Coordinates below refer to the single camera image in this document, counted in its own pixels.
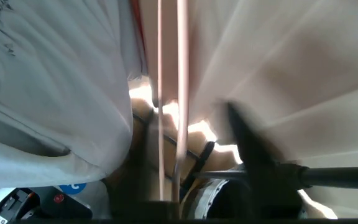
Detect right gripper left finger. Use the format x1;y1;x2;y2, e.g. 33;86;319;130
106;118;180;219

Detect pale grey shorts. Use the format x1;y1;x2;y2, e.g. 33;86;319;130
0;0;147;189

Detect pink clothes hanger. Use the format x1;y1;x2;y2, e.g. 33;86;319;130
156;0;190;203

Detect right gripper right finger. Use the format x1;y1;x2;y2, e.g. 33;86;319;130
225;101;305;219

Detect black clothes rack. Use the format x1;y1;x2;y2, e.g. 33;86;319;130
132;111;358;200

